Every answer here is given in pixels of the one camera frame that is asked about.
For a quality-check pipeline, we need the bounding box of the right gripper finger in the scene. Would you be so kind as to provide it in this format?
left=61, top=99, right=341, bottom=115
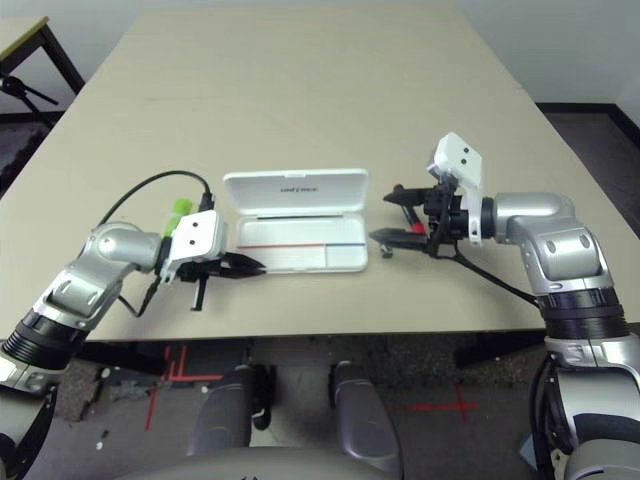
left=382, top=186, right=431, bottom=206
left=368, top=227, right=433, bottom=247

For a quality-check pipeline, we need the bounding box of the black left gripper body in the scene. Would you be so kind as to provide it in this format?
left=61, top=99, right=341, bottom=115
left=177, top=254, right=227, bottom=312

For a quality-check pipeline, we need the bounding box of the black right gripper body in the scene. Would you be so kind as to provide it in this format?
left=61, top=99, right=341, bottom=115
left=422, top=181, right=472, bottom=252

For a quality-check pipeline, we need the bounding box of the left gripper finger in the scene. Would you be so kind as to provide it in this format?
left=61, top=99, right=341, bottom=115
left=219, top=267, right=269, bottom=280
left=222, top=251, right=267, bottom=274

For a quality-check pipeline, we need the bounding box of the black marker with red cap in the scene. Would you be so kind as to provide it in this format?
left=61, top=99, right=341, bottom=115
left=393, top=183, right=427, bottom=236

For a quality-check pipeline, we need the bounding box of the green highlighter pen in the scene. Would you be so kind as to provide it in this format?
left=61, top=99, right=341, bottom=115
left=159, top=198, right=195, bottom=239

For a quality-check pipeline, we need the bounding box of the white plastic pencil case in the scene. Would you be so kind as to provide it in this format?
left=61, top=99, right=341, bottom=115
left=222, top=168, right=371, bottom=275

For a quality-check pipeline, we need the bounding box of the black table foot bar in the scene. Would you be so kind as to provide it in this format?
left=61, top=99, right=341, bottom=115
left=74, top=341, right=169, bottom=376

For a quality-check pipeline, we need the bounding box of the grey robot left leg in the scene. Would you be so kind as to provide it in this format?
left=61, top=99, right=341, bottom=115
left=187, top=363, right=256, bottom=459

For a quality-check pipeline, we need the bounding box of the grey robot leg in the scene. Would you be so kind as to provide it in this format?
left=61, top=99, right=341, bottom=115
left=332, top=360, right=404, bottom=476
left=187, top=363, right=256, bottom=459

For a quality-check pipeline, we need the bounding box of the grey robot right leg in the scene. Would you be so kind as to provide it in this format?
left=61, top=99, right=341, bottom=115
left=332, top=360, right=404, bottom=476

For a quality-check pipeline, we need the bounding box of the grey robot torso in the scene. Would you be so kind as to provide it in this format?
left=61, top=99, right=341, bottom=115
left=112, top=447, right=401, bottom=480

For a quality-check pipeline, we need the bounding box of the light blue floor object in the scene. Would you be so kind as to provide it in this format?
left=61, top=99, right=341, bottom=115
left=517, top=434, right=539, bottom=464

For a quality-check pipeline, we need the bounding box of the black tripod stand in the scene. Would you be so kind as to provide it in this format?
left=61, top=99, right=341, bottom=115
left=0, top=73, right=60, bottom=126

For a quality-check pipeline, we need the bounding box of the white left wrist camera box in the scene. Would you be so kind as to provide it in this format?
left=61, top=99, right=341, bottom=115
left=159, top=210, right=230, bottom=286

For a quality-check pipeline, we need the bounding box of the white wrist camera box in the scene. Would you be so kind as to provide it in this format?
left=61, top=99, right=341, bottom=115
left=424, top=132, right=485, bottom=247
left=159, top=210, right=230, bottom=286

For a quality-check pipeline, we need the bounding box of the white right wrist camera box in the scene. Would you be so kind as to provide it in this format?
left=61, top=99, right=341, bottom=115
left=424, top=132, right=485, bottom=247

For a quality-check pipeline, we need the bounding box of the beige side table black frame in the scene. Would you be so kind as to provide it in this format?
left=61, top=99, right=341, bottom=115
left=0, top=15, right=85, bottom=96

